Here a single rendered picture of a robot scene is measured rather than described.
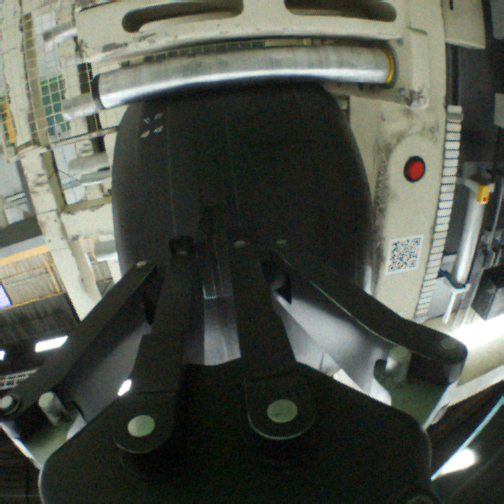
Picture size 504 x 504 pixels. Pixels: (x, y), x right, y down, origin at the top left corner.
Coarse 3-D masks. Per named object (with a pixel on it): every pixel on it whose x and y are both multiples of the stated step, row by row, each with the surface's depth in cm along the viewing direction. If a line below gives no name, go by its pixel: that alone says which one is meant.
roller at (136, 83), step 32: (160, 64) 29; (192, 64) 29; (224, 64) 30; (256, 64) 30; (288, 64) 30; (320, 64) 31; (352, 64) 31; (384, 64) 31; (96, 96) 29; (128, 96) 30; (160, 96) 32
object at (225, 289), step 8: (216, 208) 20; (216, 216) 19; (216, 224) 17; (224, 224) 17; (216, 232) 16; (224, 232) 16; (216, 240) 15; (224, 240) 15; (216, 248) 15; (224, 248) 15; (216, 256) 15; (224, 256) 15; (216, 264) 15; (224, 264) 15; (216, 272) 15; (224, 272) 16; (224, 280) 16; (224, 288) 16
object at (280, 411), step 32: (256, 256) 13; (256, 288) 11; (256, 320) 8; (256, 352) 7; (288, 352) 7; (256, 384) 6; (288, 384) 6; (256, 416) 5; (288, 416) 5; (256, 448) 5; (288, 448) 5
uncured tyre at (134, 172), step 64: (128, 128) 33; (192, 128) 30; (256, 128) 31; (320, 128) 31; (128, 192) 30; (192, 192) 29; (256, 192) 29; (320, 192) 30; (128, 256) 31; (320, 256) 30
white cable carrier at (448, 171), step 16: (448, 128) 44; (448, 144) 46; (448, 160) 47; (448, 176) 49; (448, 192) 51; (448, 208) 52; (432, 240) 55; (432, 256) 57; (432, 272) 59; (432, 288) 61
